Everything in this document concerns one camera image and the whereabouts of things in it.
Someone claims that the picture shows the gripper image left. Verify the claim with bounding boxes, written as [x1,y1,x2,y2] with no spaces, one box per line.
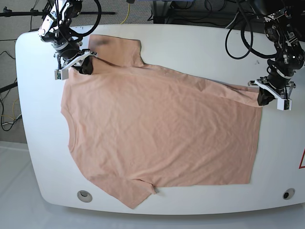
[52,44,97,75]

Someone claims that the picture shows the peach pink T-shirt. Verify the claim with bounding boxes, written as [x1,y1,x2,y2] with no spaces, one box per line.
[61,35,262,208]

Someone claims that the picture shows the right table cable grommet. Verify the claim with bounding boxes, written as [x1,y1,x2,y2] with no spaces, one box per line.
[283,188,295,200]

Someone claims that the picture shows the black tripod stand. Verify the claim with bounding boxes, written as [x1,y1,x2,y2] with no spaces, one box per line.
[0,7,116,33]

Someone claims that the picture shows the left table cable grommet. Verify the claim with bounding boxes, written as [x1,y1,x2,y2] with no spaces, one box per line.
[77,190,92,203]

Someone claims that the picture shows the black floor cable left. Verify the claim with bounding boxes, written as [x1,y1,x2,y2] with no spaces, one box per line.
[0,50,19,131]

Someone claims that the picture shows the yellow floor cable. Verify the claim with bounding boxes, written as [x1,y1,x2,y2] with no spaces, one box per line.
[0,97,22,125]

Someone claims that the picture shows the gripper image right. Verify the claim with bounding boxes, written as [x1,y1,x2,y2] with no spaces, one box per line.
[248,66,295,106]

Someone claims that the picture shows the yellow hanging cable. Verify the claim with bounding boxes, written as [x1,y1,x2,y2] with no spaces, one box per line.
[120,0,134,25]

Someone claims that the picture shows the table cable grommet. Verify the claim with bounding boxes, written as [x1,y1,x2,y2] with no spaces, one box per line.
[283,188,295,200]
[77,190,92,203]

